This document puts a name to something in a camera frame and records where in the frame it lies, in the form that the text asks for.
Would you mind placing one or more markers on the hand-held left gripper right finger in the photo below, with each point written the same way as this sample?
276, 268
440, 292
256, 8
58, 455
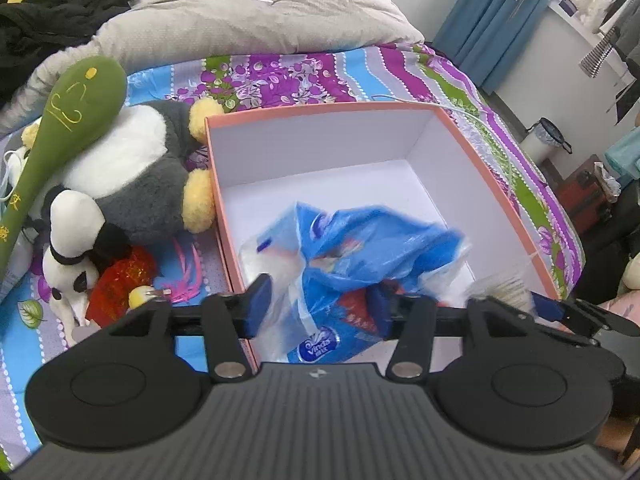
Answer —
415, 320

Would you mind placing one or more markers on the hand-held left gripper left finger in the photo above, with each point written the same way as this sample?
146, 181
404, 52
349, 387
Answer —
260, 305

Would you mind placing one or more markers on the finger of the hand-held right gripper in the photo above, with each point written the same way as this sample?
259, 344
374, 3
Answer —
547, 307

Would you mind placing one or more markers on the blue tissue pack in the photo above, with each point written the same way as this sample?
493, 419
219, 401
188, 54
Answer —
350, 260

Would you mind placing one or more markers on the small yellow duck toy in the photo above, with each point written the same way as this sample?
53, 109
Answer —
142, 297

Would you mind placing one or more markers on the red foil packet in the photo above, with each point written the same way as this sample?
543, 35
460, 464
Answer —
122, 275

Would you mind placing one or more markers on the pink cardboard box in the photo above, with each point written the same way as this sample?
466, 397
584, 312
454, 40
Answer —
320, 170

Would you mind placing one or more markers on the pink plastic toy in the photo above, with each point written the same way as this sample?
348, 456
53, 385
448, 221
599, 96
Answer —
185, 270

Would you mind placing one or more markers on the red suitcase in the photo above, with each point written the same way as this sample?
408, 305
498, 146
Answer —
582, 195

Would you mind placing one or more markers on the white trash bin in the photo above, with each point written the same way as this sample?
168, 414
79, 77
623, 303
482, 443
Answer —
537, 142

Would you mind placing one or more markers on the grey and white penguin plush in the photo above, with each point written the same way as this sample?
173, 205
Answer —
145, 160

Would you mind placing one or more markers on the black and white panda plush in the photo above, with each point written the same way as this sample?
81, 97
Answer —
75, 220

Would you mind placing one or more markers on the floral bed sheet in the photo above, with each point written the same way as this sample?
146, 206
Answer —
300, 75

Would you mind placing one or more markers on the striped hanging cloth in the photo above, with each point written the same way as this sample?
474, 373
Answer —
597, 55

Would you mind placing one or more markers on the green plush massage stick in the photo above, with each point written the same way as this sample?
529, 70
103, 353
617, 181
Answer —
85, 95

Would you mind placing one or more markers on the blue curtain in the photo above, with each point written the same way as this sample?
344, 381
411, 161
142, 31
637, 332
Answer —
485, 20

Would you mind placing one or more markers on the grey duvet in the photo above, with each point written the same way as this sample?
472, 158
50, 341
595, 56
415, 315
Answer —
250, 10

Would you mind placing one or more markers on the black clothing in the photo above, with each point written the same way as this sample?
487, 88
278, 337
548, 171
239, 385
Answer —
60, 20

